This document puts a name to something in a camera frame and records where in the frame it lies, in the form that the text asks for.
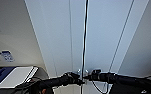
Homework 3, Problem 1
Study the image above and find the pale door handle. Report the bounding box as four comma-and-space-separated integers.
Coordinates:
76, 68, 84, 77
84, 68, 91, 77

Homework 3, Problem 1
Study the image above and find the white wardrobe door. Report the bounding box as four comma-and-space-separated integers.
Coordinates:
23, 0, 88, 94
85, 0, 135, 94

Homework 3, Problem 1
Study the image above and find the white wardrobe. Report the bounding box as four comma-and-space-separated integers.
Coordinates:
23, 0, 151, 94

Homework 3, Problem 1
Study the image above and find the thin arm cable loop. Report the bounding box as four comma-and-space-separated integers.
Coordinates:
90, 79, 110, 94

